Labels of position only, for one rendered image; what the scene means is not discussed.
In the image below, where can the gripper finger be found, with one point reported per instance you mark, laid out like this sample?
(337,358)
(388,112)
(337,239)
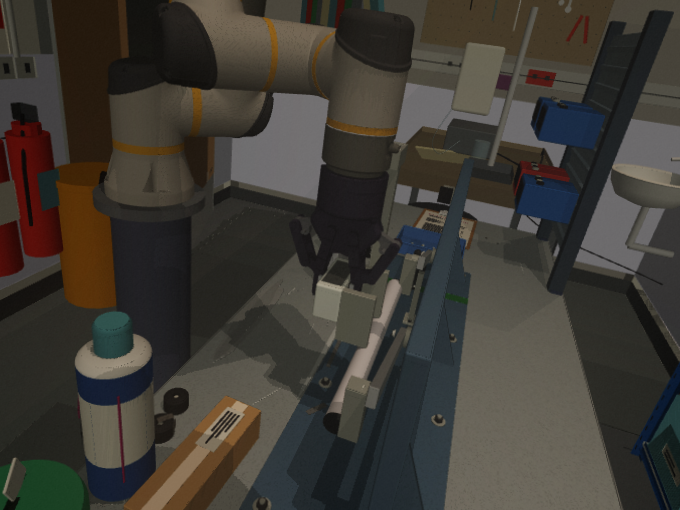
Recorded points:
(372,268)
(308,255)

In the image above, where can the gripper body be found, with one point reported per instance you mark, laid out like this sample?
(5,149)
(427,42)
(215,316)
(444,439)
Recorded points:
(350,202)

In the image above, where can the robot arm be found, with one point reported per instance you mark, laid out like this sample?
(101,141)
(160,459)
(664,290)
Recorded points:
(239,58)

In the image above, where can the blue gauge stand block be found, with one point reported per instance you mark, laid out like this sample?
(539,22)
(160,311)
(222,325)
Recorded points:
(417,242)

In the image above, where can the beige latch block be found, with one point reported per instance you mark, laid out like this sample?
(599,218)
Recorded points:
(355,409)

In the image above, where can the grey pole stand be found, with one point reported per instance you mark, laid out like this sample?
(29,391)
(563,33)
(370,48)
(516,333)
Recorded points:
(510,95)

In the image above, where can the brown table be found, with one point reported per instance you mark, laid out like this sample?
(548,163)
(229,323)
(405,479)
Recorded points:
(425,170)

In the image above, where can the white printed paper card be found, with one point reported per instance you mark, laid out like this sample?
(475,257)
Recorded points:
(438,220)

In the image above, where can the grey box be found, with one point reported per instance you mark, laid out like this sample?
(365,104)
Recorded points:
(467,135)

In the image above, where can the white flat panel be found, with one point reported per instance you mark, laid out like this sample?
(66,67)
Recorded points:
(478,80)

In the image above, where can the blue box red top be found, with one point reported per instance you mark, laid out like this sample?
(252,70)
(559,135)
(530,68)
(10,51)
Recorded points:
(547,196)

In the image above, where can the black round knob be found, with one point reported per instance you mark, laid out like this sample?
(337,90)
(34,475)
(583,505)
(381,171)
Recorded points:
(163,429)
(176,402)

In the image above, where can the orange round bin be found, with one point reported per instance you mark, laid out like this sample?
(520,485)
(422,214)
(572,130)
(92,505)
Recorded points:
(87,239)

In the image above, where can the brown cardboard box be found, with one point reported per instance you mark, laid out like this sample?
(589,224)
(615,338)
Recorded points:
(202,457)

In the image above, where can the brown pegboard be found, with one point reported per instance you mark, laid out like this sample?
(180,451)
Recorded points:
(504,26)

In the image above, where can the white bottle teal cap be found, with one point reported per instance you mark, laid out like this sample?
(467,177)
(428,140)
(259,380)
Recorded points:
(114,414)

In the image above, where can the dark blue rack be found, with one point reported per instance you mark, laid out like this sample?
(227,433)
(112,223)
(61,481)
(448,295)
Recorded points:
(611,133)

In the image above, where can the red fire extinguisher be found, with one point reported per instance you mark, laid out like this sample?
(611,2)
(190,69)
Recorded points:
(29,196)

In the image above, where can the white sink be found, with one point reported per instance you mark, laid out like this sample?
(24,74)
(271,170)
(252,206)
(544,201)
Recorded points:
(645,183)

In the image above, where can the blue box with label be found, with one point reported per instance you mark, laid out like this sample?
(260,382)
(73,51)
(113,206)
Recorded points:
(661,451)

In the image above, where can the green round tin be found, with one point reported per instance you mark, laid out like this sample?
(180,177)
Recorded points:
(48,491)

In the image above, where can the white tag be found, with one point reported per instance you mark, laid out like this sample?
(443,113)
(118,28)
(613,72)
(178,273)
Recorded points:
(14,478)

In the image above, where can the white rail tube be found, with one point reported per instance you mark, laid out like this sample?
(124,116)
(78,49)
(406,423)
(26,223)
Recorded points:
(366,345)

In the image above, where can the blue bed rail frame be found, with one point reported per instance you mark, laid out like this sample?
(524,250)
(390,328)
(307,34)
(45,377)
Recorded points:
(425,340)

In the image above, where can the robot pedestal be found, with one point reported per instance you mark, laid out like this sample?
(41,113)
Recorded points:
(151,276)

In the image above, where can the red wall switch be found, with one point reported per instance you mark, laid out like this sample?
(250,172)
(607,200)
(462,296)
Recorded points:
(541,77)

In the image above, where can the grey wall outlet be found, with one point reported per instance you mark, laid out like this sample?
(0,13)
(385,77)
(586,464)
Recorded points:
(18,66)

